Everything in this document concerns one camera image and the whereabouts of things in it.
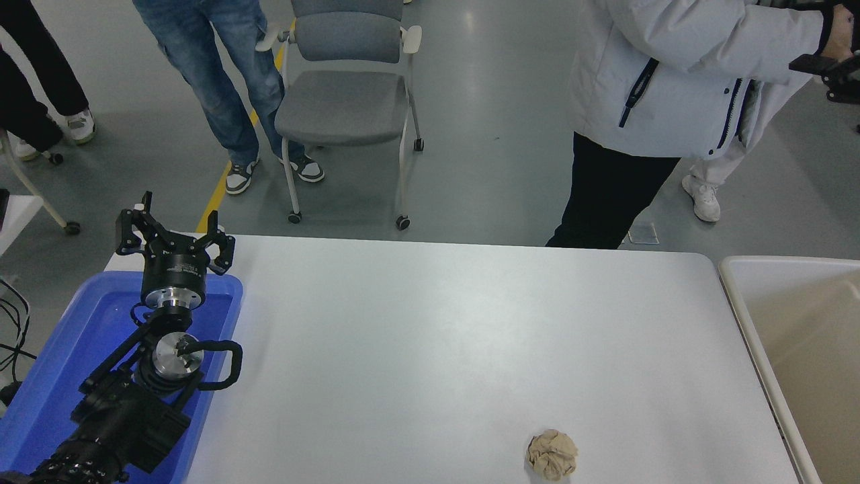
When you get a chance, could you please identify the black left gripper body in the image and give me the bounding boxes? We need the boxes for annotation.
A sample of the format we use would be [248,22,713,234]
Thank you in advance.
[140,233,208,296]

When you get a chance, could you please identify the grey office chair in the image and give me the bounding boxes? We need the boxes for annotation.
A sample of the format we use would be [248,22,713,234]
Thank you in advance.
[255,0,426,232]

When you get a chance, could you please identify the black camera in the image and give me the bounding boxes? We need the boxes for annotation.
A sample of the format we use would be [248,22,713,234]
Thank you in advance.
[789,54,860,106]

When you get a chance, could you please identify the person's hand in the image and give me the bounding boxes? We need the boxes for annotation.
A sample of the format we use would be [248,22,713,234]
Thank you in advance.
[821,5,858,61]

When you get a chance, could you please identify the white-framed wheeled chair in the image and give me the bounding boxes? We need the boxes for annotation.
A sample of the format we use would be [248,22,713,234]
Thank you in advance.
[0,131,81,237]

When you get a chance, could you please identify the white side table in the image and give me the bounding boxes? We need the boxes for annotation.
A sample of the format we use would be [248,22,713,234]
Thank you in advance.
[0,194,43,259]

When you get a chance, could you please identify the blue plastic tray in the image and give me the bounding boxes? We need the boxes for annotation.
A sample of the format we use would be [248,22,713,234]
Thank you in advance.
[0,271,244,484]

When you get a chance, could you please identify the person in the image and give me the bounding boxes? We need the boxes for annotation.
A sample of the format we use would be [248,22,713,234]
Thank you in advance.
[681,81,767,224]
[546,0,860,250]
[132,0,326,196]
[0,0,97,163]

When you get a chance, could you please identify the crumpled tan paper ball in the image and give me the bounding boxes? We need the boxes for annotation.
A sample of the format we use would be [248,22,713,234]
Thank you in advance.
[526,429,578,481]

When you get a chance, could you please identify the large pale bin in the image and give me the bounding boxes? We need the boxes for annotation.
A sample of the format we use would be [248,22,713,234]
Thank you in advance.
[719,255,860,484]

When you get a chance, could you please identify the black cable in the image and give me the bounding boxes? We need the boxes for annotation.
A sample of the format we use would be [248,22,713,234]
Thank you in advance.
[0,279,34,408]

